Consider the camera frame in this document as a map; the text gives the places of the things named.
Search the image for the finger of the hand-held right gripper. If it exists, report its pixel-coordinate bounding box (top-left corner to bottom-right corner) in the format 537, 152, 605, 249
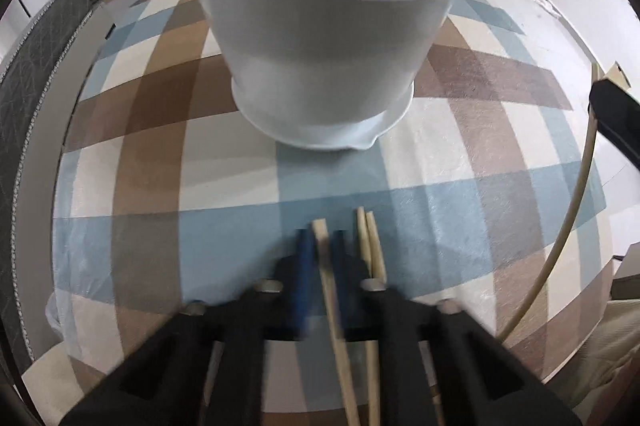
589, 78, 640, 168

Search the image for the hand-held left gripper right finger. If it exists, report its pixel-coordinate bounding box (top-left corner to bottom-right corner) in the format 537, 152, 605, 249
330, 230, 583, 426

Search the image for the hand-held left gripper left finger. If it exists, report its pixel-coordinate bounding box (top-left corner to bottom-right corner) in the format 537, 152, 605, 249
60, 228, 321, 426

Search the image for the wooden chopstick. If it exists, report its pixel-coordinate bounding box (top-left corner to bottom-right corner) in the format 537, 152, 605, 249
356, 207, 382, 426
366, 211, 389, 281
311, 219, 360, 426

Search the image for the beige cable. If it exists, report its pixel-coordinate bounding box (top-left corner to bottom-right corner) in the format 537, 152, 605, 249
497, 62, 601, 343

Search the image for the white utensil holder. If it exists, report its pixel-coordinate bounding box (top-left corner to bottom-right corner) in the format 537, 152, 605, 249
162, 0, 475, 152

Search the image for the plaid tablecloth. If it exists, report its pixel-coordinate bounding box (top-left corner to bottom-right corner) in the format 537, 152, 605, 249
47, 0, 616, 426

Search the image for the cream cloth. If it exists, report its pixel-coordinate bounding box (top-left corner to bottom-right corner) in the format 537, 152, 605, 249
570, 301, 640, 422

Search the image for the dark quilted chair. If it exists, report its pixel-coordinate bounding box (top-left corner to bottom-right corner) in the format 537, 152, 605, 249
0, 0, 108, 372

